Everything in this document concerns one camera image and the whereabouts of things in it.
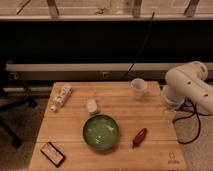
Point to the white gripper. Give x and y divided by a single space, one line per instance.
171 102

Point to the green ceramic bowl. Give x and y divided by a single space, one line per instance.
101 132

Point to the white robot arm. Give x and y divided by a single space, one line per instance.
187 81

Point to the brown red oblong object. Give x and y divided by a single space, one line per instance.
139 137

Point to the white tube with label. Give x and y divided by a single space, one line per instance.
60 99

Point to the black orange flat box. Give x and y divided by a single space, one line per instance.
55 156

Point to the white baseboard heater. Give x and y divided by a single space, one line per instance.
99 71

